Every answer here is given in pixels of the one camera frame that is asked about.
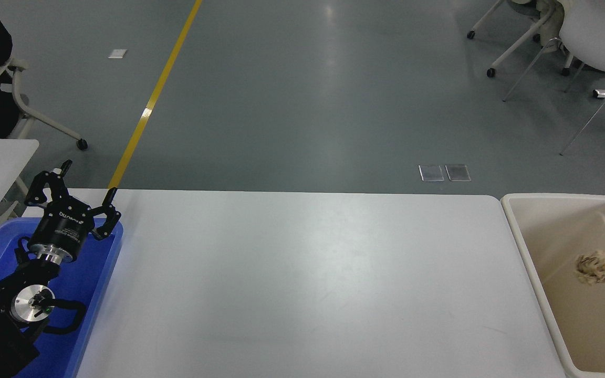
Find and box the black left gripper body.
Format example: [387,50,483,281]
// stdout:
[28,198,96,260]

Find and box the tan paper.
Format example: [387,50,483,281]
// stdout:
[575,250,605,285]

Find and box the blue plastic tray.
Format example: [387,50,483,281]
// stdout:
[0,218,123,378]

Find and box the large pale plastic bin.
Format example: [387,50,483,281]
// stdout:
[501,193,605,378]

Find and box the white rolling office chair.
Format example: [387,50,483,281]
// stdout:
[0,55,88,151]

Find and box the yellow floor tape line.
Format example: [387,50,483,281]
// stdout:
[107,0,203,190]

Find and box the white shell chair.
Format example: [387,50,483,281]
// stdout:
[502,0,605,155]

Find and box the white-framed caster chair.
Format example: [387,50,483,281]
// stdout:
[466,0,571,78]

